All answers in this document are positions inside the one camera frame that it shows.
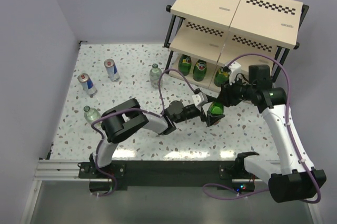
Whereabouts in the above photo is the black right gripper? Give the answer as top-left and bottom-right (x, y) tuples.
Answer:
(216, 75), (256, 107)

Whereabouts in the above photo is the green Perrier bottle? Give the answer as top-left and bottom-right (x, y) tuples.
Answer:
(193, 59), (207, 82)
(214, 67), (230, 87)
(208, 101), (224, 116)

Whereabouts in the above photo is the clear bottle green cap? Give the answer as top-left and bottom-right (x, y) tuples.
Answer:
(83, 106), (101, 125)
(149, 64), (162, 89)

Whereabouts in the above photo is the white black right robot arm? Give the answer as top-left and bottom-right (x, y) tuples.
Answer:
(216, 63), (326, 203)

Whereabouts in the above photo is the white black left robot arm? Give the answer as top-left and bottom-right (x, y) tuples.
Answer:
(90, 98), (225, 178)

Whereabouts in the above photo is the green bottle on shelf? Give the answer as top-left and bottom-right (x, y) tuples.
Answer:
(178, 54), (192, 76)

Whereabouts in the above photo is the beige three-tier shelf unit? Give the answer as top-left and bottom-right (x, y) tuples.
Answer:
(164, 0), (309, 91)

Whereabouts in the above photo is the silver blue can back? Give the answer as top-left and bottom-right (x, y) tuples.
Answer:
(104, 58), (120, 82)

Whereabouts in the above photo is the silver blue can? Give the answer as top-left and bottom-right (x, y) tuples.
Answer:
(104, 58), (120, 82)
(77, 73), (97, 96)

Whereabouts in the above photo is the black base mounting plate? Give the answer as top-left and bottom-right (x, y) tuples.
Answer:
(77, 160), (257, 194)

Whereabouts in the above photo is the silver blue can front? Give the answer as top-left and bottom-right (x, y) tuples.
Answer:
(77, 73), (97, 96)

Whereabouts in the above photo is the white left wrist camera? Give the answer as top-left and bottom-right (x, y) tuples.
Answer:
(192, 91), (208, 108)

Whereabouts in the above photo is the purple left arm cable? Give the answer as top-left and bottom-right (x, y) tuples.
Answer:
(91, 68), (201, 198)

